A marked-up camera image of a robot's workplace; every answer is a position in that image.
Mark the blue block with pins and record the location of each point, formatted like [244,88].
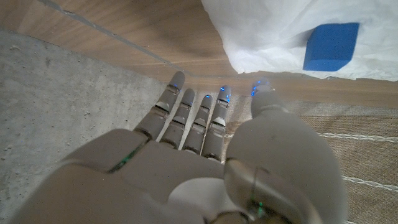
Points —
[329,46]

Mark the beige striped curtain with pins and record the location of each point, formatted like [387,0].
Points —
[363,149]

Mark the white cloth napkin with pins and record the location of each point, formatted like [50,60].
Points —
[267,34]

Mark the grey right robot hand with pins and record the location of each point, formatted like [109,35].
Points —
[186,174]

